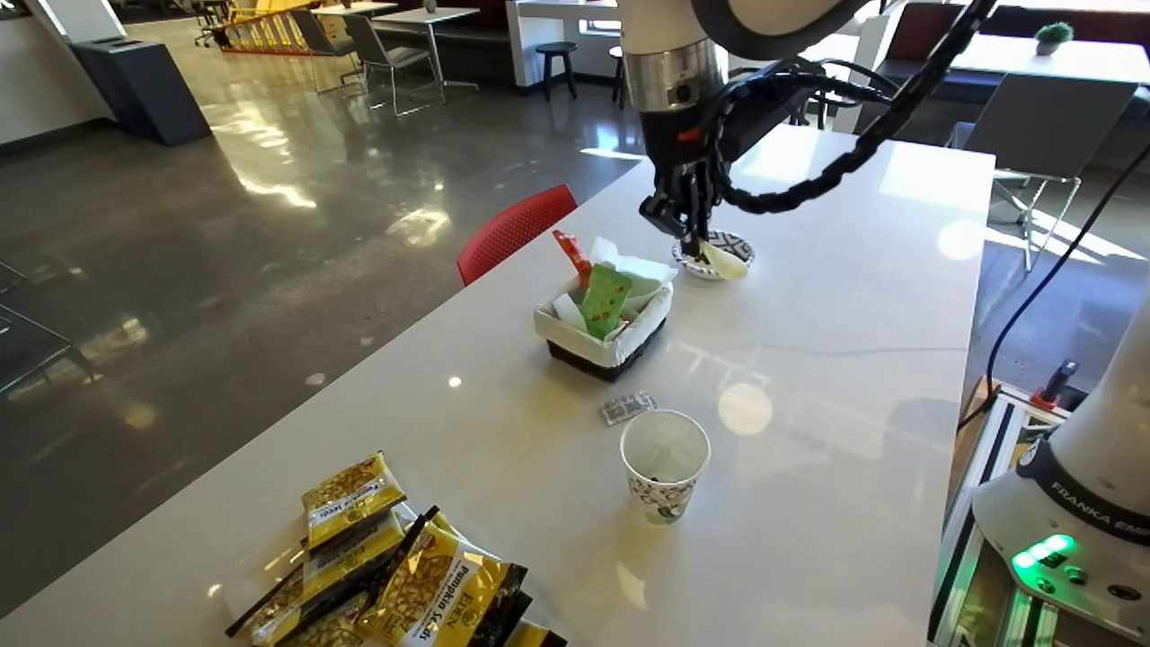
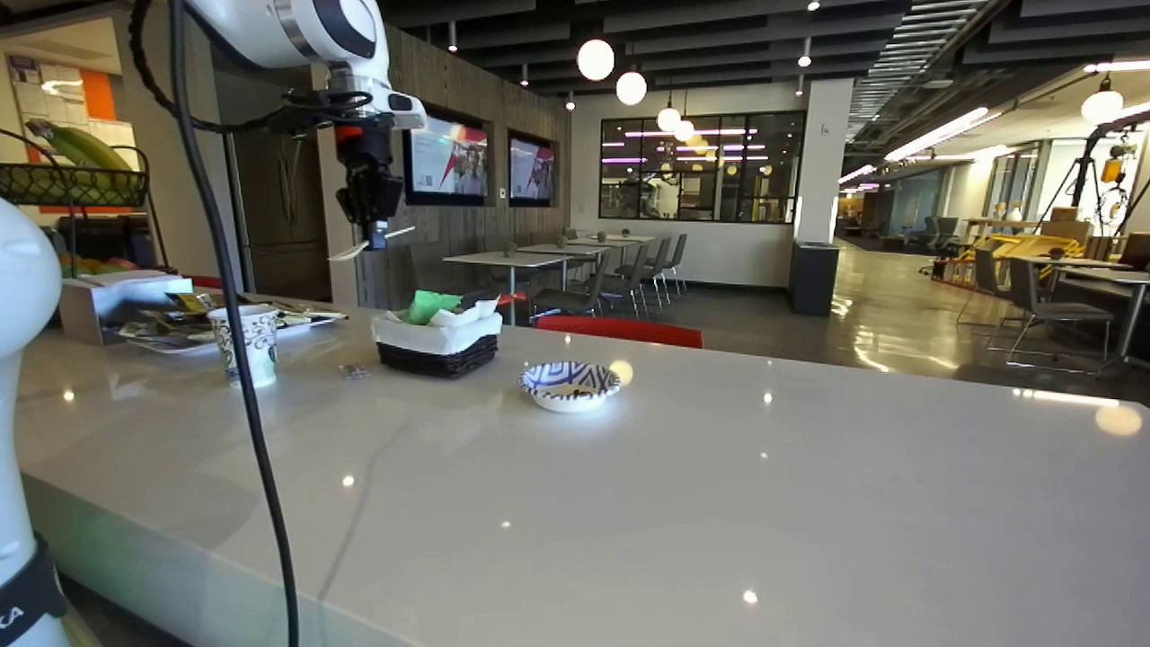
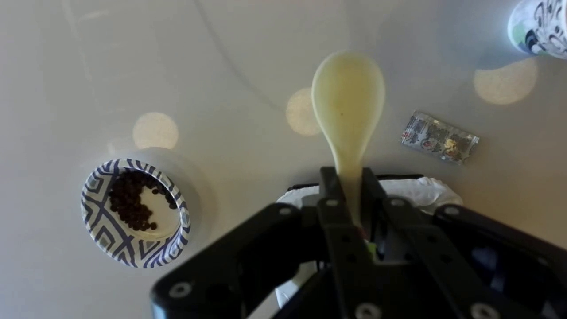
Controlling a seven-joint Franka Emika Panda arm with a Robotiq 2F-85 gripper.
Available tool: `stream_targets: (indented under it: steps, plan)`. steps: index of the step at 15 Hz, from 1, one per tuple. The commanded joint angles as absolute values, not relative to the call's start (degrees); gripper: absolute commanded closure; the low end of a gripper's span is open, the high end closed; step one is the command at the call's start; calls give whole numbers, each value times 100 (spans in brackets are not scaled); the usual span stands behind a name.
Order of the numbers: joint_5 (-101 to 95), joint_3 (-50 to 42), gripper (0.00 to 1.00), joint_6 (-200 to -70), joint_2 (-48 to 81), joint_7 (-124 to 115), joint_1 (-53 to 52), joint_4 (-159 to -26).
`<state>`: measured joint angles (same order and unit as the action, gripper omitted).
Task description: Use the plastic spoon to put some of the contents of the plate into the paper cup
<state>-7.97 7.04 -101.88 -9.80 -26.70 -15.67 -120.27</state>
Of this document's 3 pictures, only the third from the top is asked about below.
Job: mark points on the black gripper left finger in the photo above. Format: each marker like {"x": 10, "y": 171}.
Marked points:
{"x": 342, "y": 267}

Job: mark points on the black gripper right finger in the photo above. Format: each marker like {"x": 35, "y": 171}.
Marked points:
{"x": 471, "y": 260}

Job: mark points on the white plastic spoon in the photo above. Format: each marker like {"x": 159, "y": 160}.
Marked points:
{"x": 347, "y": 100}

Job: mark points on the patterned paper cup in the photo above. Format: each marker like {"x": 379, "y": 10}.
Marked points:
{"x": 540, "y": 27}

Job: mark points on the clear plastic wrapper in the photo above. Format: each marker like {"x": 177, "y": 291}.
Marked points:
{"x": 439, "y": 137}

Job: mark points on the patterned small bowl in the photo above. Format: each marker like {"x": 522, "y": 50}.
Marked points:
{"x": 99, "y": 231}

